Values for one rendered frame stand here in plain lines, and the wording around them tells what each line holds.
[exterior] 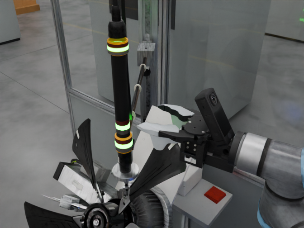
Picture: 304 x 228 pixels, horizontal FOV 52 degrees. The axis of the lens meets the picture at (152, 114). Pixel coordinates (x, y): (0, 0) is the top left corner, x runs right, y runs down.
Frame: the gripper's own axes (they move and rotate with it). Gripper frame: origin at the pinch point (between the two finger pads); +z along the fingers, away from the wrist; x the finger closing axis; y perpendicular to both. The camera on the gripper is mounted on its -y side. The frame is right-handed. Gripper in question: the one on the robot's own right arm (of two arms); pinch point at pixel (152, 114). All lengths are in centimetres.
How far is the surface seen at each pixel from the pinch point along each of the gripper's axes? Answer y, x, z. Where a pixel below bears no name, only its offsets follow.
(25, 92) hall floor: 166, 193, 308
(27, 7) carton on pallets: 155, 499, 642
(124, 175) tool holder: 19.8, -2.2, 6.8
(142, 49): 8, 52, 34
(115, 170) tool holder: 19.8, -1.7, 10.2
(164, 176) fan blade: 26.7, 9.2, 0.9
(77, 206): 56, 6, 36
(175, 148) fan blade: 22.2, 17.1, 1.5
